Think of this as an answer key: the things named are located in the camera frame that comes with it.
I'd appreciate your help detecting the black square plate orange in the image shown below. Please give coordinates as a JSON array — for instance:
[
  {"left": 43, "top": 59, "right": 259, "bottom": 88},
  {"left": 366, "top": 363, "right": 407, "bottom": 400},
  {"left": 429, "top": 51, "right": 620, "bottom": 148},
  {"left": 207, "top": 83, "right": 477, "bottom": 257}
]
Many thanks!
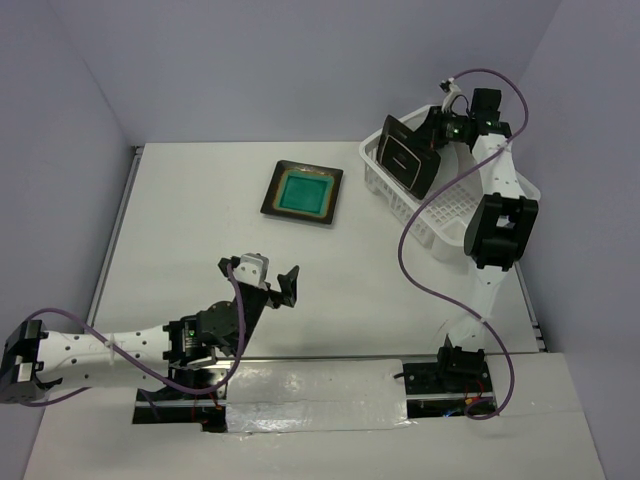
[{"left": 376, "top": 115, "right": 441, "bottom": 200}]

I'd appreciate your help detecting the black square plate teal centre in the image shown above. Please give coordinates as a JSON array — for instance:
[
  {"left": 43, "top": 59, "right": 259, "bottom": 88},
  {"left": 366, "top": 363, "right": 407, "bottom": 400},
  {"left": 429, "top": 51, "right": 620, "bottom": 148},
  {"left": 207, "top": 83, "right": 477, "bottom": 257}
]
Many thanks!
[{"left": 260, "top": 160, "right": 344, "bottom": 226}]

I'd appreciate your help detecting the round white plate red teal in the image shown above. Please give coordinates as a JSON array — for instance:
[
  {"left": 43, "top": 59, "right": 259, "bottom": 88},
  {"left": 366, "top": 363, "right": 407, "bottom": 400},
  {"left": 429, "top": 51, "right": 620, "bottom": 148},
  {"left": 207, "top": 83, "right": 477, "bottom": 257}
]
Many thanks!
[{"left": 432, "top": 143, "right": 460, "bottom": 190}]

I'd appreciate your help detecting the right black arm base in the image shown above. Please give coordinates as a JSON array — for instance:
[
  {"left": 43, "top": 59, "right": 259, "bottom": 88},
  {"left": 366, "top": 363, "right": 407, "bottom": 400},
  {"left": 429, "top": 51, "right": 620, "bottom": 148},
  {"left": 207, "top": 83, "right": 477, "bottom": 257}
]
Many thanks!
[{"left": 393, "top": 342, "right": 497, "bottom": 419}]

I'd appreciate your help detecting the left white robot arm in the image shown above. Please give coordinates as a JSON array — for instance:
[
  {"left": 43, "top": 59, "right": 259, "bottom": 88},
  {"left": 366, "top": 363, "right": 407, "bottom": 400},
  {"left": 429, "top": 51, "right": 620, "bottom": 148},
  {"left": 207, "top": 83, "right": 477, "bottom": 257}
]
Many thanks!
[{"left": 1, "top": 254, "right": 300, "bottom": 407}]

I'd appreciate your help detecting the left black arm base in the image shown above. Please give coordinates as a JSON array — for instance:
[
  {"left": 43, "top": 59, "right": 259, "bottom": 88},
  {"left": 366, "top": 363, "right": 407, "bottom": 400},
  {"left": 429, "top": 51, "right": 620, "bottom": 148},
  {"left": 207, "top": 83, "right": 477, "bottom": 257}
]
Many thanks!
[{"left": 132, "top": 361, "right": 231, "bottom": 433}]

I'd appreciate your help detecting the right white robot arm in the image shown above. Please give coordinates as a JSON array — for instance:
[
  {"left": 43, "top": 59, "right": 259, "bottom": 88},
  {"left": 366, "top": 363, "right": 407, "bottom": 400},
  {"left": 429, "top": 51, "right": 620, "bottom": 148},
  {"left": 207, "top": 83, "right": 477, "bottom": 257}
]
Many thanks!
[{"left": 417, "top": 81, "right": 539, "bottom": 353}]

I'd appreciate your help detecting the silver tape covered panel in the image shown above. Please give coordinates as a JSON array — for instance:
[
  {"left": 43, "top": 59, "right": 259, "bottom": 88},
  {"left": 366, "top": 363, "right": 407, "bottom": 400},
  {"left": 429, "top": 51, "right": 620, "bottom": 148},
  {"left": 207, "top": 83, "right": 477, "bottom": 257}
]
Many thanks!
[{"left": 226, "top": 360, "right": 409, "bottom": 434}]

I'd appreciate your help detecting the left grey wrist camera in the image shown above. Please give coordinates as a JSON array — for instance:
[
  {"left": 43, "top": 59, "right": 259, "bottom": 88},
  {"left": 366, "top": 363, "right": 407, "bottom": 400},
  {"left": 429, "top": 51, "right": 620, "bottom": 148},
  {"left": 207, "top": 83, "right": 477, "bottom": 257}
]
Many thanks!
[{"left": 234, "top": 253, "right": 269, "bottom": 290}]

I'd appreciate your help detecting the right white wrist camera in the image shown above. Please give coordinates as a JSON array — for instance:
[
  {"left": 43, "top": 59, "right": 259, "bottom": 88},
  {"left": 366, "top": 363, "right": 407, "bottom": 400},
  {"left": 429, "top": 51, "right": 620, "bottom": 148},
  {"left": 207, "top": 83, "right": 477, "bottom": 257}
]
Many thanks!
[{"left": 439, "top": 77, "right": 463, "bottom": 113}]

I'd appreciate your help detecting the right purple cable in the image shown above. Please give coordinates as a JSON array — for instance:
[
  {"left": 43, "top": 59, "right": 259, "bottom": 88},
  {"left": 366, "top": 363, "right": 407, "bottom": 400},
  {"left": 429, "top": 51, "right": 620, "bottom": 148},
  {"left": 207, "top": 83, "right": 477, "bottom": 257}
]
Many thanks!
[{"left": 398, "top": 68, "right": 531, "bottom": 420}]

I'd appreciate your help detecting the purple cable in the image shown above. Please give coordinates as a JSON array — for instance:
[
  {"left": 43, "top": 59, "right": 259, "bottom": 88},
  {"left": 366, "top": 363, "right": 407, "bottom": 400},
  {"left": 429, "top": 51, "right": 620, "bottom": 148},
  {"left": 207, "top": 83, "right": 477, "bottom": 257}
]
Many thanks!
[
  {"left": 2, "top": 264, "right": 249, "bottom": 406},
  {"left": 398, "top": 68, "right": 531, "bottom": 420}
]

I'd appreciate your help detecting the aluminium rail table edge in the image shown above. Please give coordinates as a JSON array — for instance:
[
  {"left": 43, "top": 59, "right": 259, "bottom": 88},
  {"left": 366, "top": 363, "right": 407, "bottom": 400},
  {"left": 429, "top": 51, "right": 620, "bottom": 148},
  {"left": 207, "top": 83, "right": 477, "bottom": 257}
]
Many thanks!
[{"left": 86, "top": 146, "right": 144, "bottom": 326}]

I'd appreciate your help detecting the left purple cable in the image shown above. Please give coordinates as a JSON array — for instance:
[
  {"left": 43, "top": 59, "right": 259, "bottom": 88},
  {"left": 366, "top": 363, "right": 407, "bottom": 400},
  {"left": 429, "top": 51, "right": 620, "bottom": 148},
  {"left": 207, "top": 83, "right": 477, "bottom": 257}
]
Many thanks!
[{"left": 2, "top": 264, "right": 249, "bottom": 406}]

